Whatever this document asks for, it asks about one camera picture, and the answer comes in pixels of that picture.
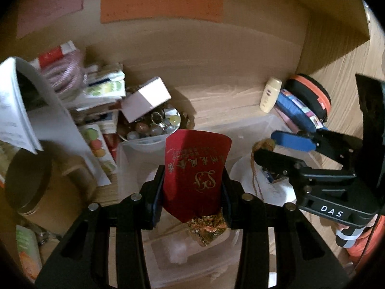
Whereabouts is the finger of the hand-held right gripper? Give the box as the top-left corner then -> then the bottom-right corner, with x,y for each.
271,129 -> 366,175
254,149 -> 357,199

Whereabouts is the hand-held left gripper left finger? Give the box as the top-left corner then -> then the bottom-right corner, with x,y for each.
34,169 -> 166,289

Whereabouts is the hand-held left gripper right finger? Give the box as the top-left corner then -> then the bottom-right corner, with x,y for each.
221,169 -> 351,289

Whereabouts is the brown yarn tassel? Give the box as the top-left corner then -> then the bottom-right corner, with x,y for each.
251,138 -> 276,201

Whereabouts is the gold foil ornament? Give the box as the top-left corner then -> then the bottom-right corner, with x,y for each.
186,211 -> 227,246

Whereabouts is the clear plastic storage box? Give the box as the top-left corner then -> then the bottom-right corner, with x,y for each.
116,113 -> 322,289

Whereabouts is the red envelope gold print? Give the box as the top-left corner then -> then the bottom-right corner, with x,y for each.
162,129 -> 233,226

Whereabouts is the person's right forearm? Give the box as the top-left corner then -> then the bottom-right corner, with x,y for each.
346,215 -> 385,259

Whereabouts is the wooden desktop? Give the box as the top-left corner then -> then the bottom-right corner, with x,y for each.
99,83 -> 361,289

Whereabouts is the pink notebook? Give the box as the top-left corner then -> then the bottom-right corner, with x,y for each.
271,107 -> 294,133

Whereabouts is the blue pouch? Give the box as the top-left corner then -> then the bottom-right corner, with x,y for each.
275,89 -> 328,134

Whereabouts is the cream lotion bottle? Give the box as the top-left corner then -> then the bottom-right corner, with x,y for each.
259,77 -> 282,113

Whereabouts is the black orange round case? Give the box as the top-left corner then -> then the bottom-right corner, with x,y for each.
284,74 -> 331,121

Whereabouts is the glass bowl of beads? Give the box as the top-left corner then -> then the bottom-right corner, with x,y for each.
117,104 -> 182,142

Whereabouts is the fruit print packet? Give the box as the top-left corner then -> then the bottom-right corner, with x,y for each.
80,123 -> 118,175
83,80 -> 127,100

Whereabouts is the white cardboard box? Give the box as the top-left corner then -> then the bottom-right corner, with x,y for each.
121,77 -> 172,124

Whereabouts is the white paper sheet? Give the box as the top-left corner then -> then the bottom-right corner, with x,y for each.
27,105 -> 112,187

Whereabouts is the brown round container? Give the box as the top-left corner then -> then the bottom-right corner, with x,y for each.
4,149 -> 55,216

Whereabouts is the green orange packet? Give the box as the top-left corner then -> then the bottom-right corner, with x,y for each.
15,224 -> 43,280

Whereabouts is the white booklet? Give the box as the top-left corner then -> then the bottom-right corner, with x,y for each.
0,57 -> 44,154

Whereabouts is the red white packet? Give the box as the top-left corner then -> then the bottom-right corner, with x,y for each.
30,40 -> 77,68

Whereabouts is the orange paper note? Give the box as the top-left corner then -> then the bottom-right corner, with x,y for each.
100,0 -> 225,25

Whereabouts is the pink paper note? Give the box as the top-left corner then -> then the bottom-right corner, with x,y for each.
16,0 -> 85,38

